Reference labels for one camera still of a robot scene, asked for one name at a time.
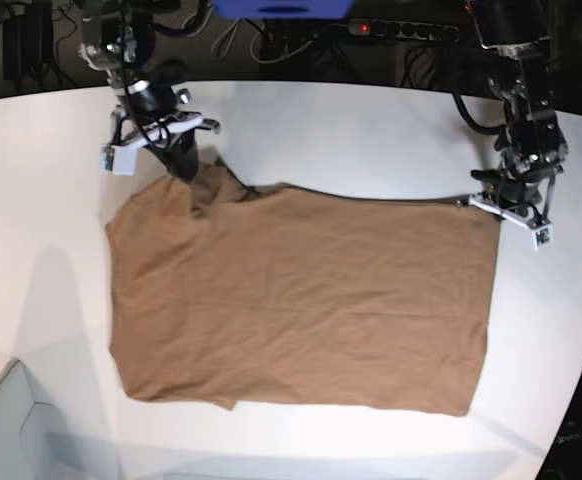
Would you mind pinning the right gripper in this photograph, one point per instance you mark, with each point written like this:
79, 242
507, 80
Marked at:
158, 114

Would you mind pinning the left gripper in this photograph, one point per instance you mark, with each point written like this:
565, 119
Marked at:
526, 203

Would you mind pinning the brown t-shirt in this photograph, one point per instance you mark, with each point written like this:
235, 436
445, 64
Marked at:
221, 294

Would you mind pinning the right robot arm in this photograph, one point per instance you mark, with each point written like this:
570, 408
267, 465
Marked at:
119, 39

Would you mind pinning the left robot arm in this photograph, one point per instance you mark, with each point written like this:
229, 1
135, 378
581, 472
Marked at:
530, 143

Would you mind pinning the blue box at top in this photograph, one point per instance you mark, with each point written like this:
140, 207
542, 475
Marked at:
283, 9

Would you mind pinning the black power strip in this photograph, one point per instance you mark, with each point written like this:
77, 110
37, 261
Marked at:
403, 30

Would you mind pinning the black equipment box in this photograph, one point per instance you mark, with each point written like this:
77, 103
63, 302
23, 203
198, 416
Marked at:
27, 42

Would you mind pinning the white bin at corner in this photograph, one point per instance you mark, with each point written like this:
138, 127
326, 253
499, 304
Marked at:
37, 441

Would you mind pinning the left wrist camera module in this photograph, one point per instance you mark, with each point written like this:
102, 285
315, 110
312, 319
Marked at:
542, 235

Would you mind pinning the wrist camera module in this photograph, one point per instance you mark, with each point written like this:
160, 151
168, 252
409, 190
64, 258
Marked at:
118, 160
542, 235

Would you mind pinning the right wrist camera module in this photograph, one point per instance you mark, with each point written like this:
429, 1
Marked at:
118, 160

